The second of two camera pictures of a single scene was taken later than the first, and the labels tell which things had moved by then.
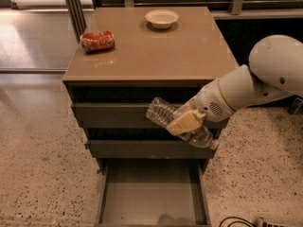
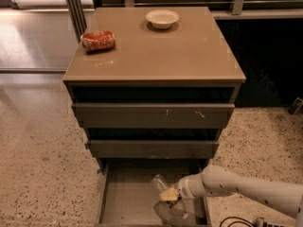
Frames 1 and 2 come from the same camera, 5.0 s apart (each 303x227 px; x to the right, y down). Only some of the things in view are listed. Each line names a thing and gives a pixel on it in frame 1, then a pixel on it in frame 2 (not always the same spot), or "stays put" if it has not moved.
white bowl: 161,19 stays put
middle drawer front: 149,149 stays put
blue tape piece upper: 86,146 stays put
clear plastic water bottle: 160,112 to 169,212
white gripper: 210,102 to 184,187
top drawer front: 107,115 stays put
